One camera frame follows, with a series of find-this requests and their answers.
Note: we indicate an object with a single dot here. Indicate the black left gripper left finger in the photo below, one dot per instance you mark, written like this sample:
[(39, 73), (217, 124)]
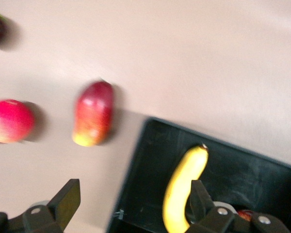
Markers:
[(63, 206)]

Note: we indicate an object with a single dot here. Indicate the black plastic box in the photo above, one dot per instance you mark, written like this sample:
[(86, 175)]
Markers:
[(245, 174)]

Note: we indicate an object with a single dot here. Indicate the yellow banana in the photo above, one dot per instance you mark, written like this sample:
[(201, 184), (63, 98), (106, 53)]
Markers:
[(182, 179)]

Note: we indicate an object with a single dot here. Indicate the small red apple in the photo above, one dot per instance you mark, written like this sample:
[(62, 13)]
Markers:
[(245, 215)]

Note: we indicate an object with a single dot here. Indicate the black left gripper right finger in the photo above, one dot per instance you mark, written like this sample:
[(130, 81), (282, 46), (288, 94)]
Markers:
[(201, 204)]

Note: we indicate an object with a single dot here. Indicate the large red round apple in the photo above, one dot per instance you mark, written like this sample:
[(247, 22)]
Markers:
[(11, 121)]

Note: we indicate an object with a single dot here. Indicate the red yellow mango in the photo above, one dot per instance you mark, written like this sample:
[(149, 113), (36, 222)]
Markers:
[(93, 114)]

